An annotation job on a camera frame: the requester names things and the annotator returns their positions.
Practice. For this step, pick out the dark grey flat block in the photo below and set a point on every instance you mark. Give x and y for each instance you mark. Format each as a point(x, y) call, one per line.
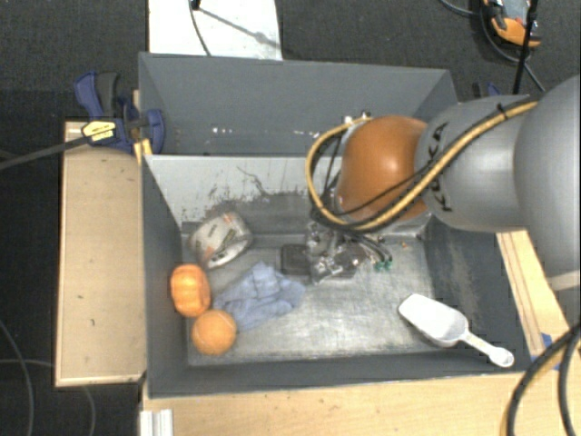
point(294, 259)

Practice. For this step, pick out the grey metal bin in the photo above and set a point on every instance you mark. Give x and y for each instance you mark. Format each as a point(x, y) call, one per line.
point(345, 316)

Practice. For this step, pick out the light blue cloth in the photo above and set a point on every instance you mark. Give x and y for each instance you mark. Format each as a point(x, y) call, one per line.
point(258, 298)

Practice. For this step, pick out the white printed tape roll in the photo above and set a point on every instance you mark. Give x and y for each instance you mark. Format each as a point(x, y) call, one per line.
point(218, 239)

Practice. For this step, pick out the white plastic scoop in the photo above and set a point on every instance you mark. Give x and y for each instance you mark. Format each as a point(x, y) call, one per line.
point(431, 318)

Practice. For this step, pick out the orange ball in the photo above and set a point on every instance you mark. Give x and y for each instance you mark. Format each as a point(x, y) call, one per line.
point(213, 333)

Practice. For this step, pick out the orange toy pumpkin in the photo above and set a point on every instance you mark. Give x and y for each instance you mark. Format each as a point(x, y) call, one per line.
point(190, 290)

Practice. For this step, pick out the pale wood board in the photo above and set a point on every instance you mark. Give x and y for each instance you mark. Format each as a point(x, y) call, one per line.
point(100, 252)

